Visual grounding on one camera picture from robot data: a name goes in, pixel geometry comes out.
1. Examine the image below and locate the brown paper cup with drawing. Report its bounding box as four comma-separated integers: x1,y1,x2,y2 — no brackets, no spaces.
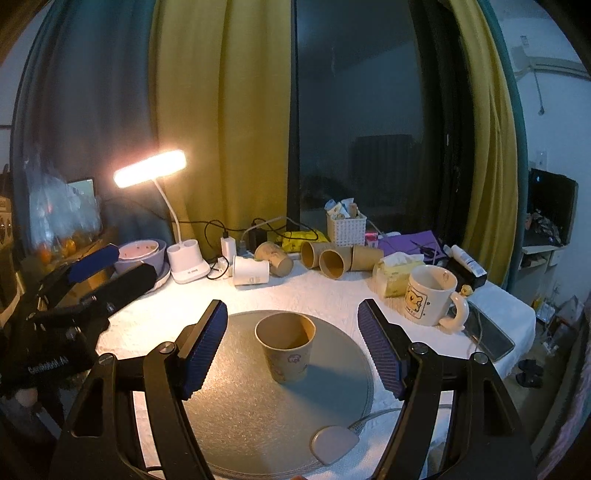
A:
254,311,317,384

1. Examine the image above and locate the white paper cup lying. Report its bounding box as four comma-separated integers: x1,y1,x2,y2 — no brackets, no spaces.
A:
232,256,270,286

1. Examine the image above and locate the brown paper cup behind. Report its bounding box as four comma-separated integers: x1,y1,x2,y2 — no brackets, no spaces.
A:
254,242,294,278

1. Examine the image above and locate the brown paper cup right lying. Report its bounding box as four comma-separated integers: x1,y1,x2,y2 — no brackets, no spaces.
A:
351,245,384,271

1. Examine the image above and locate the brown paper cup lying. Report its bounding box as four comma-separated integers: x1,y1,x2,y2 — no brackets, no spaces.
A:
351,245,384,271
301,241,332,270
318,246,353,280

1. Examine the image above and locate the brown paper cup left lying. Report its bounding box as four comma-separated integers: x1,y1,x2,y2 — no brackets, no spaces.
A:
301,241,332,270

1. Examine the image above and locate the brown paper cup middle lying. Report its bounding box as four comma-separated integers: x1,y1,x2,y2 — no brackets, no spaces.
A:
318,246,353,280

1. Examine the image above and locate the plastic bag with oranges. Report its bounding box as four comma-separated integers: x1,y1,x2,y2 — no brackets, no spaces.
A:
24,155,102,265

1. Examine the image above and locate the purple bowl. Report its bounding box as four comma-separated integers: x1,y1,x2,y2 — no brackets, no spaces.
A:
114,239,166,275

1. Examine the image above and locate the white plate under bowl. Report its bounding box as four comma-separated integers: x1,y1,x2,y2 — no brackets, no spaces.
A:
149,263,170,293

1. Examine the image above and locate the black smartphone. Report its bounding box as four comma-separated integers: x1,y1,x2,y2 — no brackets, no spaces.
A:
463,302,515,362

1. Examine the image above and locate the white desk lamp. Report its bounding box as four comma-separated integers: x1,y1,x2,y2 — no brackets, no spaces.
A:
113,150,211,284

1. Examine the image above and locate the round grey placemat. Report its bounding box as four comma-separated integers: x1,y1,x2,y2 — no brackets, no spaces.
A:
183,310,374,479

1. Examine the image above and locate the white charger plug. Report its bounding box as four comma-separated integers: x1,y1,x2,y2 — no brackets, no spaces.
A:
221,236,236,265

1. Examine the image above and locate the small yellow duck toy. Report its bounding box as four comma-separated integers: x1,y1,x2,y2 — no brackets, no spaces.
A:
460,284,474,297

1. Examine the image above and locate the white mug with bear print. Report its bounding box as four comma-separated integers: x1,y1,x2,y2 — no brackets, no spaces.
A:
403,265,469,334

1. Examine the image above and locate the white black tube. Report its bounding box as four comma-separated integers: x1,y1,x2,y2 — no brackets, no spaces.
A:
451,245,488,278

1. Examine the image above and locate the yellow tissue pack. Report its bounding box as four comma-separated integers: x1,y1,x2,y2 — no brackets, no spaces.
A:
373,252,424,298

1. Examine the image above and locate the purple folder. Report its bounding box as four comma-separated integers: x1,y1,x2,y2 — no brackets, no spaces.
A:
379,230,446,260

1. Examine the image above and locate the yellow packet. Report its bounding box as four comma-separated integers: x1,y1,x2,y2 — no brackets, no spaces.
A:
280,230,328,253

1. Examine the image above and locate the yellow curtain right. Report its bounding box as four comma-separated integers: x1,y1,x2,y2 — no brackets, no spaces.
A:
451,1,518,285

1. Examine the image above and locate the yellow curtain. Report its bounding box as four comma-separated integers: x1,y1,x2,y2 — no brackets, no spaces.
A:
451,1,518,285
149,1,291,258

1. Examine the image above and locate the yellow curtain left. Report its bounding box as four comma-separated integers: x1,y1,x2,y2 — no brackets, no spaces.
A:
149,1,291,258

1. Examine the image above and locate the white lattice basket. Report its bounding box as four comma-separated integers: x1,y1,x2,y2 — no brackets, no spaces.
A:
327,213,367,247

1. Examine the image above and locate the dark monitor on shelf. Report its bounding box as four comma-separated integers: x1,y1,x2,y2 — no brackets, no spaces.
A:
525,169,578,247

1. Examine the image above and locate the black power cable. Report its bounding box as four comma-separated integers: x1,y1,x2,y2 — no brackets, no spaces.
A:
103,197,325,281

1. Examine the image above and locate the grey puck with cable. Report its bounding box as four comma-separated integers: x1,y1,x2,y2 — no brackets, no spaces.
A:
310,407,402,466

